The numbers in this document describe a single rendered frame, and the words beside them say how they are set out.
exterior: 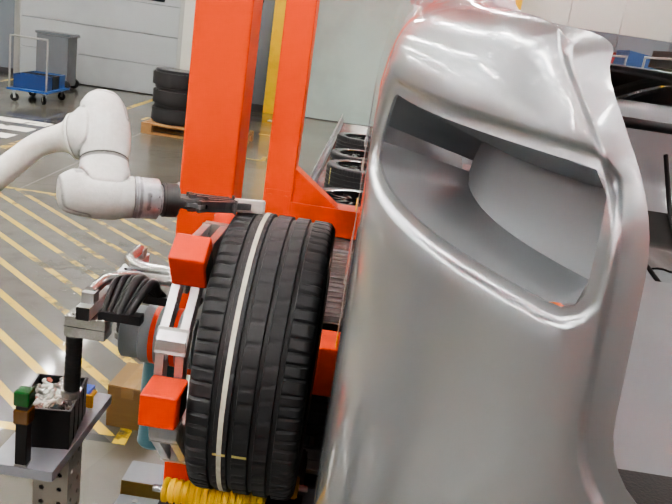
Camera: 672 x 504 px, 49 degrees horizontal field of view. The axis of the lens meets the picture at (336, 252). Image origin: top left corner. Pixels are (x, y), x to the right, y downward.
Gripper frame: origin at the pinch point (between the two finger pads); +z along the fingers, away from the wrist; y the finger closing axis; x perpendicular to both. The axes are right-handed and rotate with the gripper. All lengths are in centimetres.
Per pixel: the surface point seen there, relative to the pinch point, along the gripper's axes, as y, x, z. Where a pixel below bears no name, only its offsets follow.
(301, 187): -222, -25, 94
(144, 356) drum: -3.9, -38.2, -19.9
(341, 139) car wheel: -642, -22, 292
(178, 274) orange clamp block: 15.0, -12.7, -17.8
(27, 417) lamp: -19, -60, -44
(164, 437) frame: 19, -47, -18
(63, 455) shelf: -25, -74, -35
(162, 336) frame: 19.2, -24.7, -20.6
